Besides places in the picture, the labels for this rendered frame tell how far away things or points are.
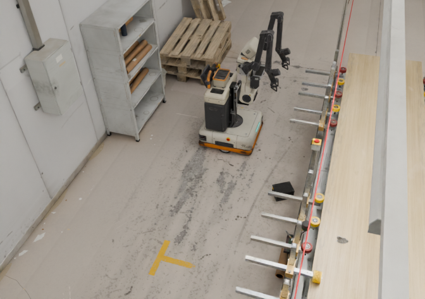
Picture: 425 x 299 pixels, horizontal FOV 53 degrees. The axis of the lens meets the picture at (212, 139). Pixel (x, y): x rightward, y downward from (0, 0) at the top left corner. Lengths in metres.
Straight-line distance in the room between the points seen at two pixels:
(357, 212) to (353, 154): 0.66
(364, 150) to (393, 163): 2.44
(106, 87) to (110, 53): 0.49
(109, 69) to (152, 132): 1.09
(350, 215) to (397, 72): 1.62
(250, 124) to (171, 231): 1.62
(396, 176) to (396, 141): 0.19
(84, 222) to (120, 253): 0.59
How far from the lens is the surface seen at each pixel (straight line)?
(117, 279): 4.26
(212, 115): 4.93
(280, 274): 4.09
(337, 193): 3.65
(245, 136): 5.01
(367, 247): 3.37
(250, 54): 4.54
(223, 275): 4.15
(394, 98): 1.98
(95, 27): 4.78
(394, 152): 1.71
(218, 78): 4.85
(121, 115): 5.32
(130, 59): 5.28
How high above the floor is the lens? 3.55
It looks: 41 degrees down
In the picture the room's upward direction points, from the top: 2 degrees counter-clockwise
